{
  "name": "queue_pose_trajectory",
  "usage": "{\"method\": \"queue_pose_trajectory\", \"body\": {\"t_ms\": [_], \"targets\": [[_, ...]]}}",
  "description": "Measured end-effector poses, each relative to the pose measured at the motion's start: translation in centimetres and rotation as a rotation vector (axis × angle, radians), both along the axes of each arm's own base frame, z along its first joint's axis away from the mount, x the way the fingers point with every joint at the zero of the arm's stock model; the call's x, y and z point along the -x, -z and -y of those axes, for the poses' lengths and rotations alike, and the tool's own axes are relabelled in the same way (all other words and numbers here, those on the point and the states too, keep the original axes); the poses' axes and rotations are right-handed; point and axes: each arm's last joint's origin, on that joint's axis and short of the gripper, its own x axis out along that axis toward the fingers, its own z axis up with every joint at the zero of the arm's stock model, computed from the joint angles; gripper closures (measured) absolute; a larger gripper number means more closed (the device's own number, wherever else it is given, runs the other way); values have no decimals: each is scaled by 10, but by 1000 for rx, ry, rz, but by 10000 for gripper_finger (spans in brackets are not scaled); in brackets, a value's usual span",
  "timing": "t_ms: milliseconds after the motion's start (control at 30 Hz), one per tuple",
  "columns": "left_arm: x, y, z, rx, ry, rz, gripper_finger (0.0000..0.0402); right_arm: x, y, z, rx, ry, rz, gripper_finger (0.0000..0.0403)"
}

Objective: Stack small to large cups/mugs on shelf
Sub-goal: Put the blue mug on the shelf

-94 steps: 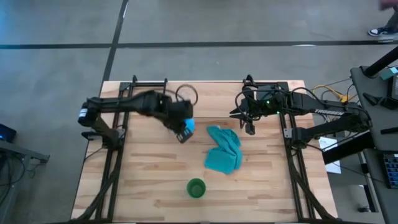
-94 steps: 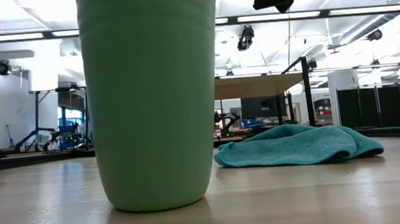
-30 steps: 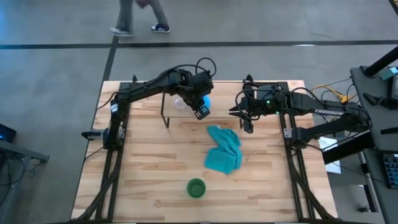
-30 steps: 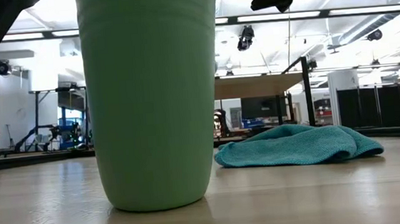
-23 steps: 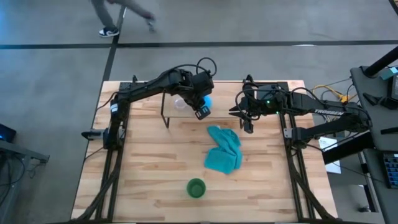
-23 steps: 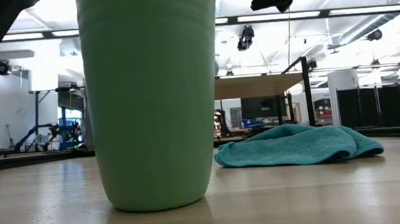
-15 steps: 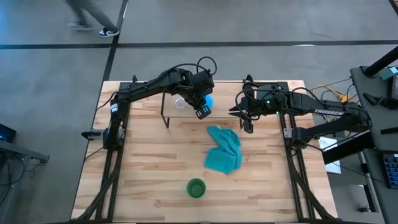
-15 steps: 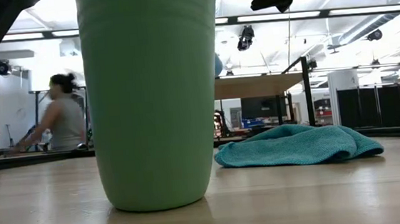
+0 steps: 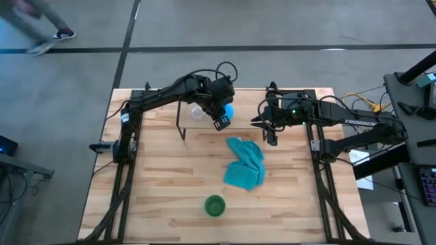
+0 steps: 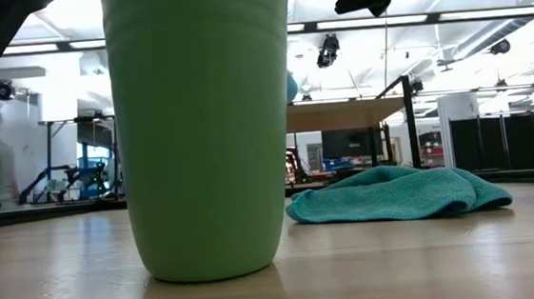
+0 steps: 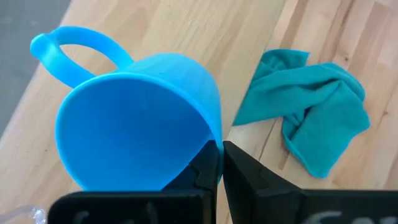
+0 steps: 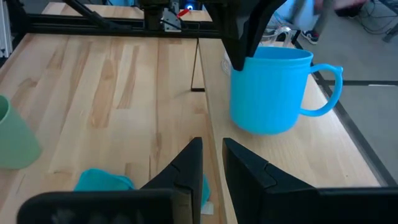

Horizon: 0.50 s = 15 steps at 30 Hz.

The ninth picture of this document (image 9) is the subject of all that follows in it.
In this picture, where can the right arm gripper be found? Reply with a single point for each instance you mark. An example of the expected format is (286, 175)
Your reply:
(280, 117)

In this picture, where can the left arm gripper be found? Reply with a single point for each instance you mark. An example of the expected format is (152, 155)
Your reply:
(222, 92)

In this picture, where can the blue plastic cup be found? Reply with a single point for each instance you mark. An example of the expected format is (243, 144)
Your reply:
(230, 111)

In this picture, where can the small clear plastic cup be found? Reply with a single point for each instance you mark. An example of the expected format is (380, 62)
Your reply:
(197, 114)

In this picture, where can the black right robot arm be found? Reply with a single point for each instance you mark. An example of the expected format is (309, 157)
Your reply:
(357, 119)

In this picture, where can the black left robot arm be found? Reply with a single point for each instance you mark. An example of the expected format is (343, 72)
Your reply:
(160, 95)

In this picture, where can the small black clamp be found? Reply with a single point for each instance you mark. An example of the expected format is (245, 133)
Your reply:
(273, 85)
(147, 86)

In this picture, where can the teal cloth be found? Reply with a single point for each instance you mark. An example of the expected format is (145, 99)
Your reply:
(245, 170)

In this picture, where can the green plastic cup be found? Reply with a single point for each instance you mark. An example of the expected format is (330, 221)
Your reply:
(215, 206)

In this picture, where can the white paper sheet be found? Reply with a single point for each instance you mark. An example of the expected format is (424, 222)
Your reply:
(366, 182)

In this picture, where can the black stand beam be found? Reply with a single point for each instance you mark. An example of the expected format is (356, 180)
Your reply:
(378, 165)

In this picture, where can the grey side table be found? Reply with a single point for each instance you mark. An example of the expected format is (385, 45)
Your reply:
(408, 102)

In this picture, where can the black flat tool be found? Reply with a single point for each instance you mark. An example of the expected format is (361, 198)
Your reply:
(412, 109)

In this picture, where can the black pole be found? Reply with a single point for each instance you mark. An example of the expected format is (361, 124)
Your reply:
(417, 69)

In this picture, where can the black bar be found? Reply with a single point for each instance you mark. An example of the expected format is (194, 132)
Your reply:
(427, 143)

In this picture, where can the person's black shoe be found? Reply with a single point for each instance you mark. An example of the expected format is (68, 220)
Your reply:
(64, 34)

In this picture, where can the teal box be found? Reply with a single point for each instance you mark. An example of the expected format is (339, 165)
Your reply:
(427, 80)

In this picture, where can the black caster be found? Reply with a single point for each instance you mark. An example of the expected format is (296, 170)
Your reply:
(397, 229)

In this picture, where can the keypad with purple keys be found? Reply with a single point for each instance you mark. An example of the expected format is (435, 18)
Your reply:
(430, 187)

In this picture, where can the person's grey shoe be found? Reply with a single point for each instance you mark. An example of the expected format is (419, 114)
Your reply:
(41, 48)

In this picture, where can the person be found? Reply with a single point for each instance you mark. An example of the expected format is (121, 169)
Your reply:
(51, 15)

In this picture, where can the grey desk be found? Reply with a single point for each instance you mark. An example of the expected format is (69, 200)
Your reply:
(20, 170)

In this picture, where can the black device with blue light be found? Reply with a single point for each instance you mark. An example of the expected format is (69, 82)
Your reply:
(7, 145)

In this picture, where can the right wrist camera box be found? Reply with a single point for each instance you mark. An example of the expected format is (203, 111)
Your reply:
(272, 139)

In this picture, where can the black aluminium frame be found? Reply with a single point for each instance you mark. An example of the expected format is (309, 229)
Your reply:
(332, 200)
(120, 197)

